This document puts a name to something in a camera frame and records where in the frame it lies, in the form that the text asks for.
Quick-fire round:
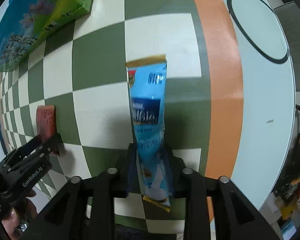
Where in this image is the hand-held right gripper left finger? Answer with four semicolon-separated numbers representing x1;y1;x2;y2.
20;142;138;240

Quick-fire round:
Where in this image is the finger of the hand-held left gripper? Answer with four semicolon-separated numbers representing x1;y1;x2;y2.
21;135;43;155
27;133;63;159

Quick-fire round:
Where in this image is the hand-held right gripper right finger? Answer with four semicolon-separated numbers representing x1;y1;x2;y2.
162;144;278;240

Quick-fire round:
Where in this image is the red stick packet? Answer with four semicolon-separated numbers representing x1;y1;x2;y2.
36;105;63;157

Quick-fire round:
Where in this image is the light blue stick packet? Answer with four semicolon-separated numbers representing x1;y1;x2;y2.
126;54;171;213

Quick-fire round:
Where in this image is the person's left hand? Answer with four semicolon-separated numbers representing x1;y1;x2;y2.
1;190;38;240

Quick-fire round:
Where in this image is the green white checkered mat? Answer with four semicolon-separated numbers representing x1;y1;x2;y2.
0;0;243;240

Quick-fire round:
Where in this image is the blue green printed carton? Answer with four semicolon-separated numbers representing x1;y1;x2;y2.
0;0;99;73

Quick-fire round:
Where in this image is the pile of colourful clutter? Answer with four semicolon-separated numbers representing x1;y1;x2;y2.
274;145;300;233

